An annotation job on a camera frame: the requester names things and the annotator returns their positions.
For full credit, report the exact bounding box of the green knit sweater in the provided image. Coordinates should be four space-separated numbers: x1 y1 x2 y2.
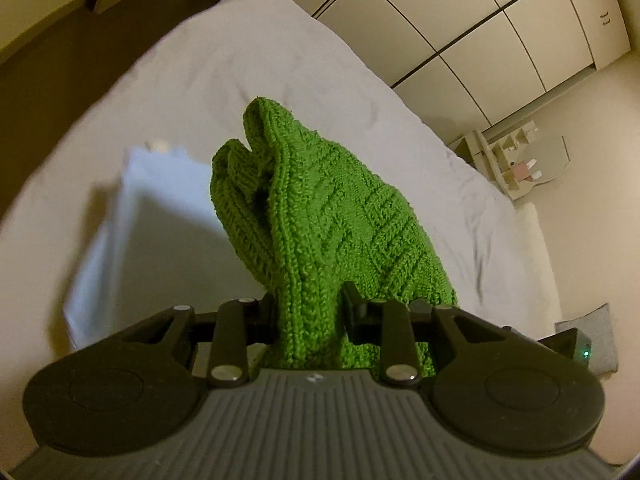
210 95 460 377

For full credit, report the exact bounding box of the white pillow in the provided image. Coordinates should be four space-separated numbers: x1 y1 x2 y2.
514 204 562 334

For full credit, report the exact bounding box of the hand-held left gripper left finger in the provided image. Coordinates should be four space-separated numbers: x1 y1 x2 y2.
122 292 277 389

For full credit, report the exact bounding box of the white duvet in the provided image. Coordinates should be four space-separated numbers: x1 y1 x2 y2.
0 0 532 357

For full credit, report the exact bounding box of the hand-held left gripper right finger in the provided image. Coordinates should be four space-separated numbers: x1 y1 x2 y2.
341 281 516 387

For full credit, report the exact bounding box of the white vanity shelf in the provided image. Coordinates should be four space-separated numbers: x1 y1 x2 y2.
447 120 544 204

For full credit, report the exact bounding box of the cream wardrobe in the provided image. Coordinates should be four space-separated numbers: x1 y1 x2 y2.
285 0 632 134

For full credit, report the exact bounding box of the oval mirror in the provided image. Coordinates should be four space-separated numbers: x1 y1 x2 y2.
520 135 572 186

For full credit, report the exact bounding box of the grey plaid pillow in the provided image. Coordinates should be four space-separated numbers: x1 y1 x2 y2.
554 302 617 375

